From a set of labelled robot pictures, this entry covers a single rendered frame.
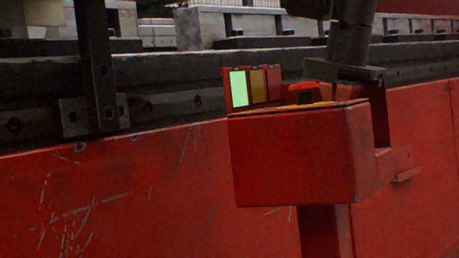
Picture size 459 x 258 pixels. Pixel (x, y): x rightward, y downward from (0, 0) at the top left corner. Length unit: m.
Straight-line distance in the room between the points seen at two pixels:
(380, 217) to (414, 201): 0.22
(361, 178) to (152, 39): 0.89
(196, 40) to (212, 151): 0.29
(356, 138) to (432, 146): 1.20
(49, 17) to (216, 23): 0.43
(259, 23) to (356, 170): 0.74
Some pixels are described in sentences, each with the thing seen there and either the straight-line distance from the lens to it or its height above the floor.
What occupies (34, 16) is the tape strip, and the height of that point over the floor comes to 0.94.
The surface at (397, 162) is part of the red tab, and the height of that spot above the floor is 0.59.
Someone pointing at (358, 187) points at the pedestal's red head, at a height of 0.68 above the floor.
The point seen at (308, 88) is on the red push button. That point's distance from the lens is 0.97.
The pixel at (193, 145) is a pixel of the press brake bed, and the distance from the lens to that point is 1.18.
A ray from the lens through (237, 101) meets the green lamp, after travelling 1.00.
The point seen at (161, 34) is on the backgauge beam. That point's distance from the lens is 1.76.
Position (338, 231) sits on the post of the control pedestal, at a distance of 1.03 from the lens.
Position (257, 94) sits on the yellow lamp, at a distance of 1.06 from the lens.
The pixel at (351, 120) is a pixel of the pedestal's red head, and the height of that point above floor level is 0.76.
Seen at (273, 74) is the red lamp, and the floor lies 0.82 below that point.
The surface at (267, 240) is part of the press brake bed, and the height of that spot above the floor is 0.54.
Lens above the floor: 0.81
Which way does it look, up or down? 3 degrees down
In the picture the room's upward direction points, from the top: 6 degrees counter-clockwise
